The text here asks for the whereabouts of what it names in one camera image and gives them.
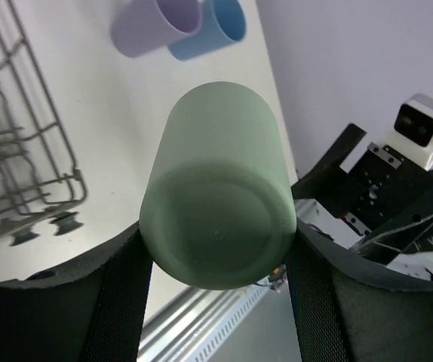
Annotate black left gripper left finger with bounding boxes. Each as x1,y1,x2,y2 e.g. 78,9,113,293
0,224,152,361

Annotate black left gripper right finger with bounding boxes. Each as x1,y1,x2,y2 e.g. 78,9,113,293
286,221,433,361

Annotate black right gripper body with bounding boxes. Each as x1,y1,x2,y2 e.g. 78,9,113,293
291,124,433,260

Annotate green plastic cup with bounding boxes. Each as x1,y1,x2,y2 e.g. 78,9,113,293
140,81,296,290

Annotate blue plastic cup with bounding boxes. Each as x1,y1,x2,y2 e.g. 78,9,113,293
168,0,247,61

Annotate lavender plastic cup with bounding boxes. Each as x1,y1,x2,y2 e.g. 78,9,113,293
110,0,203,58

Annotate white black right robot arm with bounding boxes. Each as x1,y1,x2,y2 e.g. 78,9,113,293
292,124,433,279

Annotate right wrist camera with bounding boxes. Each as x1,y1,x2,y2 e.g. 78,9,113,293
378,93,433,170

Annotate white slotted cable duct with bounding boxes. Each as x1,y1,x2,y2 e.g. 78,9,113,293
137,286,296,362

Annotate grey wire dish rack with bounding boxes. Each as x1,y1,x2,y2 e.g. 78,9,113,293
0,1,88,246

